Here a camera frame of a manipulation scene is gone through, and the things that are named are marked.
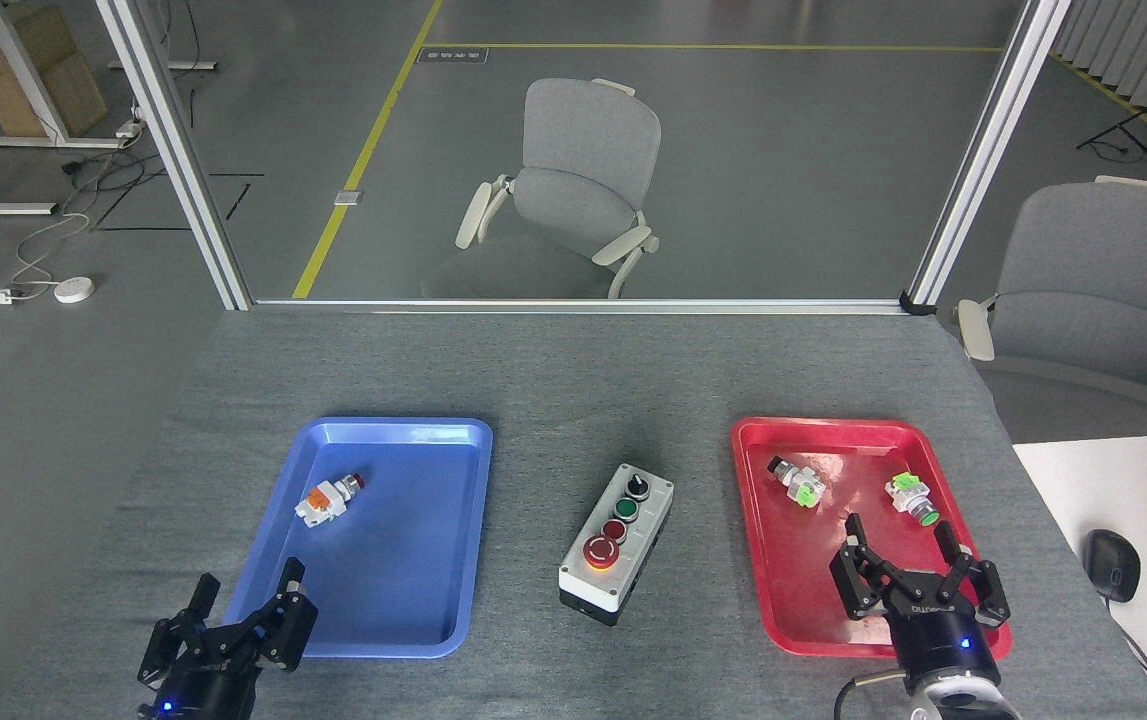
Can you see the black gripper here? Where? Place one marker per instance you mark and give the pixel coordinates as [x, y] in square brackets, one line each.
[938, 640]
[203, 698]

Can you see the grey control box with buttons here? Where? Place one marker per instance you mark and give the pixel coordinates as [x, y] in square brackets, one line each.
[648, 500]

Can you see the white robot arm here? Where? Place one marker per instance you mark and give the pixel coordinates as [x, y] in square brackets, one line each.
[943, 702]

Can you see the brown cardboard box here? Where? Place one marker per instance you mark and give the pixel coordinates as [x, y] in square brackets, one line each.
[43, 70]

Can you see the red plastic tray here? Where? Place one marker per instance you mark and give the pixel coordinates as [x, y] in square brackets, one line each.
[853, 445]

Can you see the blue plastic tray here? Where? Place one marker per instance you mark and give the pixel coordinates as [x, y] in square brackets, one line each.
[383, 560]

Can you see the black computer mouse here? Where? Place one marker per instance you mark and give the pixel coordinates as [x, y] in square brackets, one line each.
[1111, 565]

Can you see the white side table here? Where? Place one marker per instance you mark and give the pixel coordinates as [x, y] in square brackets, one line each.
[1133, 490]

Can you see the grey office chair, wide back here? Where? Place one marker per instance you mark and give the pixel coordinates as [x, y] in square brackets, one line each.
[1103, 260]

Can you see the white round floor device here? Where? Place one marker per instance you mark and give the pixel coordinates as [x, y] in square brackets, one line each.
[74, 290]

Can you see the silver floor outlet cover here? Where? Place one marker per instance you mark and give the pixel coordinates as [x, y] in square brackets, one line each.
[348, 197]

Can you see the white power strip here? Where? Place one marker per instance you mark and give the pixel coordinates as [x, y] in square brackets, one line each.
[128, 127]

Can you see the grey office chair, narrow back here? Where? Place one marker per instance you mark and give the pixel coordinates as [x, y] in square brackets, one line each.
[583, 140]

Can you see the green-headed push button switch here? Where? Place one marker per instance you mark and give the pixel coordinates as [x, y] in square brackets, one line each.
[911, 498]

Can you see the red-headed push button switch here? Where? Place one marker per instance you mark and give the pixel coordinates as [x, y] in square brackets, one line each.
[325, 503]

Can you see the silver-headed switch with green clip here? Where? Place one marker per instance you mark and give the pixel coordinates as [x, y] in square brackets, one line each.
[795, 482]

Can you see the silver aluminium post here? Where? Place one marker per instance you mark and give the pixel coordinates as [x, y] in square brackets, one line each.
[988, 150]
[173, 150]

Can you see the silver aluminium rail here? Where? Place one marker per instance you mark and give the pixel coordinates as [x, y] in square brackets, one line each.
[573, 306]

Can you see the white desk frame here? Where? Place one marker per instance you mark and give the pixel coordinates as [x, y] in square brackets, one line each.
[18, 60]

